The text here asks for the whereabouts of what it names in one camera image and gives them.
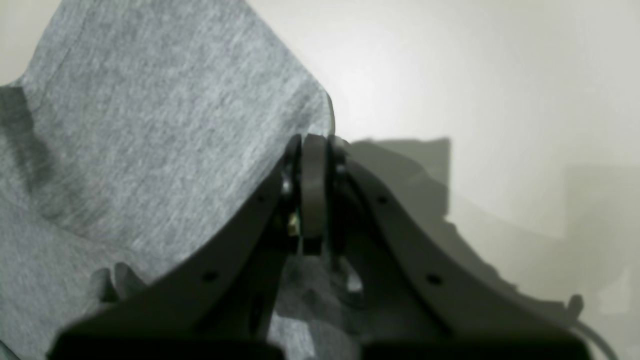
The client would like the viewer-right right gripper right finger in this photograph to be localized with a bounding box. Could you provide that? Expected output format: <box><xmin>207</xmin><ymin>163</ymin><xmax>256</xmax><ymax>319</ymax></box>
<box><xmin>302</xmin><ymin>134</ymin><xmax>591</xmax><ymax>360</ymax></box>

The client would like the viewer-right right gripper left finger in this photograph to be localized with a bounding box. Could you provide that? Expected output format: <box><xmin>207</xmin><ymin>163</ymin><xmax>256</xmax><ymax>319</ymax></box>
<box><xmin>48</xmin><ymin>135</ymin><xmax>302</xmax><ymax>360</ymax></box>

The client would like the grey T-shirt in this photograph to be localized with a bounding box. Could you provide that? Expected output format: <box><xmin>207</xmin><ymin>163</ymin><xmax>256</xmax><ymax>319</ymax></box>
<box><xmin>0</xmin><ymin>0</ymin><xmax>361</xmax><ymax>360</ymax></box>

